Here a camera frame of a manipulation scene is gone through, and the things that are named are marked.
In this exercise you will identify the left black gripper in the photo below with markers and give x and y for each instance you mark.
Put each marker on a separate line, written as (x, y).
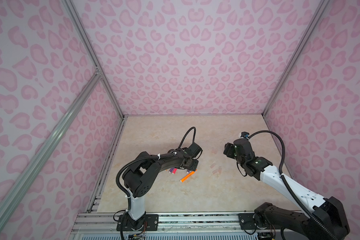
(195, 165)

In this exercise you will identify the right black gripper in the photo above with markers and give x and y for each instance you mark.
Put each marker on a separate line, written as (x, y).
(228, 149)

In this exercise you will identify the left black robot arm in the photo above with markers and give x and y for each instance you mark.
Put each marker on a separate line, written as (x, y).
(137, 177)

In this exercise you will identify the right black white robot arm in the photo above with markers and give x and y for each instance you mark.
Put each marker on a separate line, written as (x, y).
(318, 218)

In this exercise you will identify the orange pen right group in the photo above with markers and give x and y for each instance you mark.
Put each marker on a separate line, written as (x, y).
(186, 177)

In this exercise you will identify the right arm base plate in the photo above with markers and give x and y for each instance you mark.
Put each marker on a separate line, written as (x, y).
(247, 222)

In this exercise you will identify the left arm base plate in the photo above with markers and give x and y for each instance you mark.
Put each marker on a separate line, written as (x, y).
(147, 222)

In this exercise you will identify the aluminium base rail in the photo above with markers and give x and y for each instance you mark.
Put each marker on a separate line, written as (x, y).
(177, 226)

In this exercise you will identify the diagonal aluminium frame bar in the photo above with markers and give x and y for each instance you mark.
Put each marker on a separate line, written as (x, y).
(19, 189)

